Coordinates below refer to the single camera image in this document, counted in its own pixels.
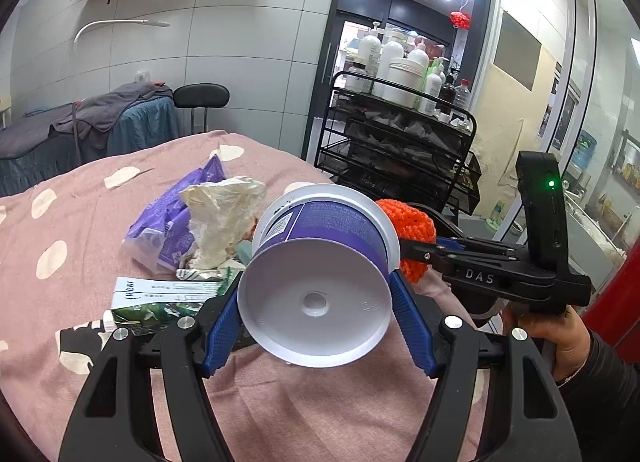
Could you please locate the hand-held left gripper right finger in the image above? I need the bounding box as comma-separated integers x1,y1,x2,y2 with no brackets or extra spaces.
389,269,583,462

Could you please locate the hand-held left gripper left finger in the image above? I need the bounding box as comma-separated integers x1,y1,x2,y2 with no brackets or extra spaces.
59,287,246,462

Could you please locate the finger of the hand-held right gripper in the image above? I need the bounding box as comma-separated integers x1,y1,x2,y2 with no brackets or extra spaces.
434,238,523,260
399,239,454,275

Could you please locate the orange knitted ball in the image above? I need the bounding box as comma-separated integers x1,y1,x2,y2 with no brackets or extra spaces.
375,198,437,285

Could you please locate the white and purple plastic tub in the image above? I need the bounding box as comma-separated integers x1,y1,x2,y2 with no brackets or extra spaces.
236,183,402,369

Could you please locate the cream wrapper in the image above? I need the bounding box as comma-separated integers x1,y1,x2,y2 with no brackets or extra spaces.
179,176,267,270

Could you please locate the person's right forearm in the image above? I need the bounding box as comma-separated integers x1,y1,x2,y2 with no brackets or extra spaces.
555,329,640,462

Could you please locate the person's right hand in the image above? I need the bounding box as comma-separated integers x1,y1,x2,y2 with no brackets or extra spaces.
502,304,592,383

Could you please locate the green bottle on floor stand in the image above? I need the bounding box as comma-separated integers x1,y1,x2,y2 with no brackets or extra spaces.
486,199,507,231

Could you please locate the small green wrapper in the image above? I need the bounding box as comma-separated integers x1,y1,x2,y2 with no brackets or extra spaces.
175,264,246,283

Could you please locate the steel kitchen counter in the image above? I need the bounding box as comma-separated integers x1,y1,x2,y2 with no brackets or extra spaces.
565,187,632,265

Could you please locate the green and white packet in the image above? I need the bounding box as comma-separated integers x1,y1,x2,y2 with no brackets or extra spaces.
102,277,228,339

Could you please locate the blue water jug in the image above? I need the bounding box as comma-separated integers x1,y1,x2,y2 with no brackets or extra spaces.
570,131,598,171

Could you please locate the purple plastic packet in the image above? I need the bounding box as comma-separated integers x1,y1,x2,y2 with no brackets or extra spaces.
122,154,228,275

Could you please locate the pile of white cloths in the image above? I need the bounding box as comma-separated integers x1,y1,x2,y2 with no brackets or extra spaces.
350,109,447,143

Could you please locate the clear bottle with red cap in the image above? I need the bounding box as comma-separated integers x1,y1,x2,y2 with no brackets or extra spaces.
452,79,474,110

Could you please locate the brown glass bottle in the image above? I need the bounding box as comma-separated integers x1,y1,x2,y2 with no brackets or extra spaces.
440,72,459,107

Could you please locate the pink dotted blanket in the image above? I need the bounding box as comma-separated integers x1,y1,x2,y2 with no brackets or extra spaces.
0,129,501,462

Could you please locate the glass sliding door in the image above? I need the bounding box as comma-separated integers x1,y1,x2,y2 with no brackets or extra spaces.
545,0,640,263

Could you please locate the wide white jar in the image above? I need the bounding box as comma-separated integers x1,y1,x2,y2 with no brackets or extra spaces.
385,58,427,110

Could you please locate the group of white bottles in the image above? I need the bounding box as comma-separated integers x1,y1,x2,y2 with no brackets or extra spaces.
344,22,451,117

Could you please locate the massage bed with blue skirt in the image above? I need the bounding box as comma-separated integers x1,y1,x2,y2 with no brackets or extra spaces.
0,82,182,197

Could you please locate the black round stool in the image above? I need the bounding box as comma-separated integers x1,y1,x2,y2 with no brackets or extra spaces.
172,83,231,135

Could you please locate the grey towel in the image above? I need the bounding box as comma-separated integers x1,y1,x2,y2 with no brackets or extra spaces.
0,82,174,161

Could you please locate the black wire trolley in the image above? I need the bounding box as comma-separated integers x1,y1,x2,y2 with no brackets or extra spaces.
306,70,483,223

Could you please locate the dark wall board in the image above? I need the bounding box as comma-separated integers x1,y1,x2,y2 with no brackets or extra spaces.
492,12,544,92

